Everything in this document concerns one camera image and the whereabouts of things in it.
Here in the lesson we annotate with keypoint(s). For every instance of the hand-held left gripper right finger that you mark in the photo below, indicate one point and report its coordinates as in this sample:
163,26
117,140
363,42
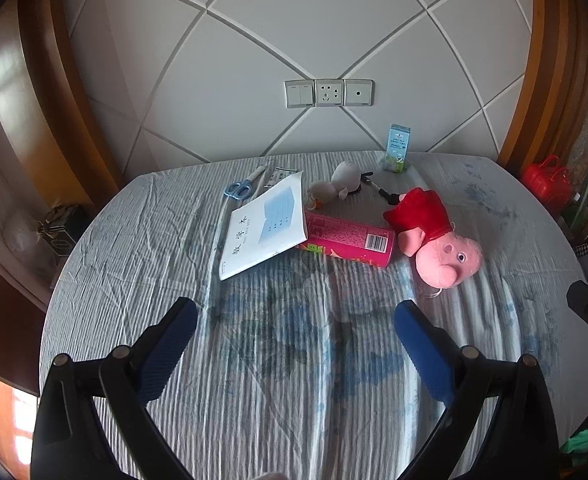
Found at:
424,355

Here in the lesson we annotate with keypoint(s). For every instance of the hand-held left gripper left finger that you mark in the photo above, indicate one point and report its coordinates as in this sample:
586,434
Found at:
168,355

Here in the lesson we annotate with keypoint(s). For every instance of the pink pig plush red dress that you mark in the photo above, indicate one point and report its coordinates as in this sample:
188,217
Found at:
439,250

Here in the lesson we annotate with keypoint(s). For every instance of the pink cylindrical can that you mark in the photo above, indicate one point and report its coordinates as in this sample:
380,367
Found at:
344,237

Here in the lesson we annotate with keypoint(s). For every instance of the white exercise book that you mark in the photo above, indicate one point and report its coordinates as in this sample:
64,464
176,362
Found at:
264,225

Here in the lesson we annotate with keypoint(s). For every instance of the white plush toy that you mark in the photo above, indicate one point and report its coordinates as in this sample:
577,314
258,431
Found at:
346,175

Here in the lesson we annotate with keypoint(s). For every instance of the striped grey bed sheet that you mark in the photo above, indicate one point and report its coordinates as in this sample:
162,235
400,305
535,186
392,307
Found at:
274,360

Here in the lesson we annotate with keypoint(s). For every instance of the green cloth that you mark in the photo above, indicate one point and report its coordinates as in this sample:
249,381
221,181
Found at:
579,444

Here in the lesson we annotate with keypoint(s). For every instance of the red handbag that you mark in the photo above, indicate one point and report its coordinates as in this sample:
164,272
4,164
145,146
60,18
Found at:
544,180

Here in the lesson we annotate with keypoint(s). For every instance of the black white pen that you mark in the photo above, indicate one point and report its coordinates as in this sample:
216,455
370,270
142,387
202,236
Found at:
384,192

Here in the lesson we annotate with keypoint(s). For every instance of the plastic covered fan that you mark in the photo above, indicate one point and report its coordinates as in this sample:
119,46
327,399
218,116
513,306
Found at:
21,232

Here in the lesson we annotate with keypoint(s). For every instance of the blue white milk carton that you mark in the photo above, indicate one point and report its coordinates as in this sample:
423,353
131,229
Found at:
396,147

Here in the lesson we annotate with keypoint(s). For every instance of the small white packet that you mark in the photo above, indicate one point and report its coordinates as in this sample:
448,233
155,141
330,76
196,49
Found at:
279,175

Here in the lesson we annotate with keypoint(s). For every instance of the white round hole socket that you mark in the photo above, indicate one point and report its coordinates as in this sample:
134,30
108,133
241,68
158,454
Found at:
359,92

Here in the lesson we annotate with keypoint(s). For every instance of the white power socket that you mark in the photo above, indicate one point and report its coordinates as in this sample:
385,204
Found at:
330,93

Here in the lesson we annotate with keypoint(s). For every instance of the white light switch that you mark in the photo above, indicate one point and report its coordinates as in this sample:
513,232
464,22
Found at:
300,94

